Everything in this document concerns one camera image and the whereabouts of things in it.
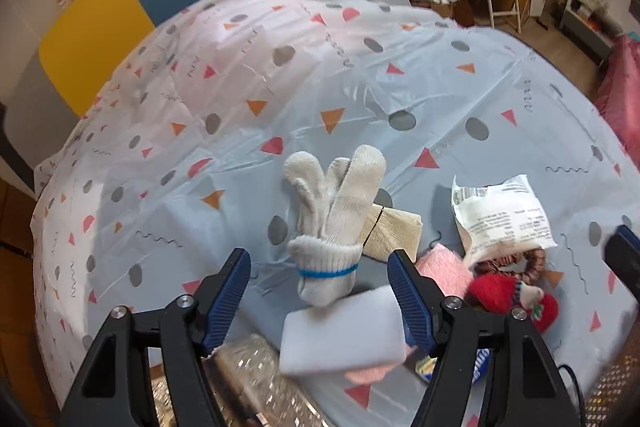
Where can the red fuzzy sock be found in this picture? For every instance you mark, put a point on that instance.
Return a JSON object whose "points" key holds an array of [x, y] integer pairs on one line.
{"points": [[492, 294]]}

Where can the white shelf unit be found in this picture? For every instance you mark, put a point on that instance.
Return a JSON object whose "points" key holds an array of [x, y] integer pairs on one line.
{"points": [[590, 17]]}

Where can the pink blanket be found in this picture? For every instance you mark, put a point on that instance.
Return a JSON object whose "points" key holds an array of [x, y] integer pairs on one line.
{"points": [[622, 92]]}

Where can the beige cloth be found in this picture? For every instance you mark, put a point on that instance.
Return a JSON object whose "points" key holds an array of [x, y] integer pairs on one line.
{"points": [[395, 227]]}

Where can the white printed packet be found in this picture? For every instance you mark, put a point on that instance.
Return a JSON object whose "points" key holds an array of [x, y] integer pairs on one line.
{"points": [[500, 217]]}

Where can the pink fluffy towel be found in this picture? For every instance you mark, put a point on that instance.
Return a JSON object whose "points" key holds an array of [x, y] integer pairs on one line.
{"points": [[442, 269]]}

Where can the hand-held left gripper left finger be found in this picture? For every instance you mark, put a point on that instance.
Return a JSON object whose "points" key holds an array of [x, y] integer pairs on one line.
{"points": [[227, 294]]}

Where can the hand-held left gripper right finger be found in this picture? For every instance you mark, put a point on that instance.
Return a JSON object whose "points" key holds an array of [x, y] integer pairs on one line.
{"points": [[410, 294]]}

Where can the gold glitter box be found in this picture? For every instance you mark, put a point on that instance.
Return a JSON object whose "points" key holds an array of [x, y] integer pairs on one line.
{"points": [[250, 367]]}

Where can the white knit gloves bundle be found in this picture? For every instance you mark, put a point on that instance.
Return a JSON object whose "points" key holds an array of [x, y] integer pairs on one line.
{"points": [[345, 207]]}

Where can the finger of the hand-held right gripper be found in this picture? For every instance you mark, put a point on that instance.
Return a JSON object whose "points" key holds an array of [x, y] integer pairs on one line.
{"points": [[624, 257]]}

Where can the brown striped scrunchie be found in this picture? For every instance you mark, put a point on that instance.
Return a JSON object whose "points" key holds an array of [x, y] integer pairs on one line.
{"points": [[537, 264]]}

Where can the white sponge block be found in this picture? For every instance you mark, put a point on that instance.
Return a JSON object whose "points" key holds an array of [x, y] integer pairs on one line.
{"points": [[340, 332]]}

